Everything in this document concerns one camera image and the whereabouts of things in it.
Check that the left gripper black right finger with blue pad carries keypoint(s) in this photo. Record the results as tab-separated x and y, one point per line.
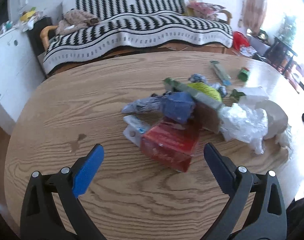
267	217

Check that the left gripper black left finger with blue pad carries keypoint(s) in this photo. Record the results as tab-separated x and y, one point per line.
39	215

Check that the silver pill blister pack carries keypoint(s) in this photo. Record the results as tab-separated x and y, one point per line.
135	129

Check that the clear crumpled plastic bag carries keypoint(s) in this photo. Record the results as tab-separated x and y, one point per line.
244	124

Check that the black metal rack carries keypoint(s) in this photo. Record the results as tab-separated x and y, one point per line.
280	55

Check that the small green wrapper piece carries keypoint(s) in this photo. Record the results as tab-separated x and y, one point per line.
236	95

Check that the small green carton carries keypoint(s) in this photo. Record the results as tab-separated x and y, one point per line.
243	74

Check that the long green wrapper strip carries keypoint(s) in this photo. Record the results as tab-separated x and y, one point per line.
221	73

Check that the grey green paper box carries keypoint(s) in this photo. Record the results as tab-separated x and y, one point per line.
206	108

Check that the red plastic bag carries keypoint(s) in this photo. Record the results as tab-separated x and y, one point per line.
239	40

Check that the yellow green snack bag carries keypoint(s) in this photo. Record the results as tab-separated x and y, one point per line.
206	89

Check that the red box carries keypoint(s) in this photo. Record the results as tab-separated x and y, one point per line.
171	144

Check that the patterned curtain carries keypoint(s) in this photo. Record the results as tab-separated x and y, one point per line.
254	14

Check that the pink magazines pile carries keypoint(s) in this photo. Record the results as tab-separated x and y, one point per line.
209	11

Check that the white cabinet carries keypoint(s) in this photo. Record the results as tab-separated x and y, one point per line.
20	75

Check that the blue grey crumpled wrapper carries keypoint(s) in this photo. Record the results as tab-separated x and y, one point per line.
145	105

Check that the yellow clutter on cabinet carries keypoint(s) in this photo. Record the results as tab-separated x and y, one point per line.
29	19

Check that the black white striped sofa blanket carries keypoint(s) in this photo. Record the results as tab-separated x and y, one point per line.
136	24

